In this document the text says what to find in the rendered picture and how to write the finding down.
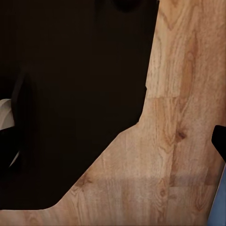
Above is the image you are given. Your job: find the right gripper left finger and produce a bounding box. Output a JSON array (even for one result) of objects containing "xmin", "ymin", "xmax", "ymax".
[{"xmin": 0, "ymin": 125, "xmax": 24, "ymax": 179}]

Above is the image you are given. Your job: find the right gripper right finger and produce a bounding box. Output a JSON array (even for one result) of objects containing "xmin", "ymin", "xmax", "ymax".
[{"xmin": 212, "ymin": 125, "xmax": 226, "ymax": 162}]

